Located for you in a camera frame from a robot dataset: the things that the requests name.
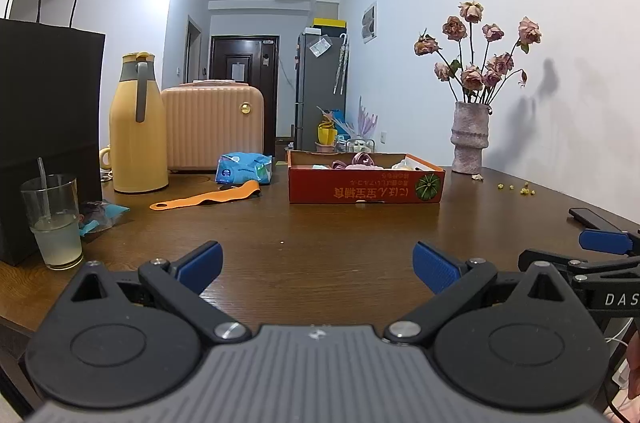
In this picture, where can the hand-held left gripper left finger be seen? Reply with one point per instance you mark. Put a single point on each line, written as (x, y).
(207, 259)

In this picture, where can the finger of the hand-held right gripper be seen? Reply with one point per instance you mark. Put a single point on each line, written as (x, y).
(540, 259)
(602, 241)

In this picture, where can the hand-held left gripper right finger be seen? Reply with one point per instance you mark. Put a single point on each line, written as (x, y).
(434, 267)

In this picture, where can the white plush toy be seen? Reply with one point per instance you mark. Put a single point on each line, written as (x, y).
(404, 164)

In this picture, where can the orange cardboard box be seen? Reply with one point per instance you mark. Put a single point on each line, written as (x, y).
(350, 190)

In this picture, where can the blue plush toy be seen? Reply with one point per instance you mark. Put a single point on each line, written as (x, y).
(320, 166)

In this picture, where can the black phone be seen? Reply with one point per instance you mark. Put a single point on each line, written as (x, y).
(595, 217)

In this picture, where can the small yellow dried buds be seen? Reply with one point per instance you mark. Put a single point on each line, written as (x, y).
(525, 190)

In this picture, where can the blue wet wipes pack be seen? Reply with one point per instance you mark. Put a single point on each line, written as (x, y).
(242, 168)

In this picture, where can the blue plastic wrapper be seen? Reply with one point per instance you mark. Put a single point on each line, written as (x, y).
(102, 213)

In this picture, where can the pink ribbed suitcase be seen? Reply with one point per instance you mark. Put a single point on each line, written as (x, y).
(210, 128)

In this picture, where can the pink ceramic vase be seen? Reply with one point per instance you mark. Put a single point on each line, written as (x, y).
(470, 138)

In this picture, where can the yellow thermos jug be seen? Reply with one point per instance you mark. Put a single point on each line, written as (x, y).
(137, 143)

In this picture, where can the clear drinking glass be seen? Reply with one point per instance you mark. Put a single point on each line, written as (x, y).
(57, 248)

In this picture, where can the purple flower decoration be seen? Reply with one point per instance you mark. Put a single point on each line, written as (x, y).
(366, 120)

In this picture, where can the clear straw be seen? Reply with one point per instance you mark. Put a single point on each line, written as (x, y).
(42, 183)

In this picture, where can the white door notice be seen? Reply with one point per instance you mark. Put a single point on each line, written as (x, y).
(238, 71)

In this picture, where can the grey fridge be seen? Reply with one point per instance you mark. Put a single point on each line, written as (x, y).
(317, 103)

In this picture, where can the dark brown door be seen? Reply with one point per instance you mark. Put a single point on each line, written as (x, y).
(245, 53)

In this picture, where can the black paper bag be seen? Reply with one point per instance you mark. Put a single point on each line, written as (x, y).
(50, 103)

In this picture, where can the folded umbrella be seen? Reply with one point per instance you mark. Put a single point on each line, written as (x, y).
(341, 63)

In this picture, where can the white paper sheet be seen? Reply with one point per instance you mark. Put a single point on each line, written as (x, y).
(320, 46)

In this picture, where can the yellow box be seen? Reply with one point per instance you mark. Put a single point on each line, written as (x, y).
(329, 23)

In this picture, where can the framed wall picture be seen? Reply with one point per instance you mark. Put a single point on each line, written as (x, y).
(369, 23)

